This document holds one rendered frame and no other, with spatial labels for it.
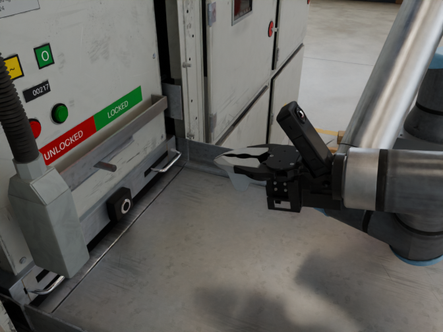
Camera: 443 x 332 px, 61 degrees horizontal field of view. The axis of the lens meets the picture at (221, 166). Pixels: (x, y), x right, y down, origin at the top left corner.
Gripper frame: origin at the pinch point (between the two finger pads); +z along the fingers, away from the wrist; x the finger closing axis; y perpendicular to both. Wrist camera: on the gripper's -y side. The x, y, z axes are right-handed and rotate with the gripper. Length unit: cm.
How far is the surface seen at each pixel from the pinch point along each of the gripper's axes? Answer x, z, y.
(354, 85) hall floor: 327, 12, 112
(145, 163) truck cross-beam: 12.2, 26.7, 10.8
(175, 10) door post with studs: 30.4, 20.4, -19.4
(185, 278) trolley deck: -9.1, 7.3, 21.6
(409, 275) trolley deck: 7.8, -30.9, 28.5
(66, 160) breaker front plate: -8.6, 25.7, -2.7
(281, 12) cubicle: 110, 19, -3
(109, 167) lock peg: -3.6, 21.6, 1.6
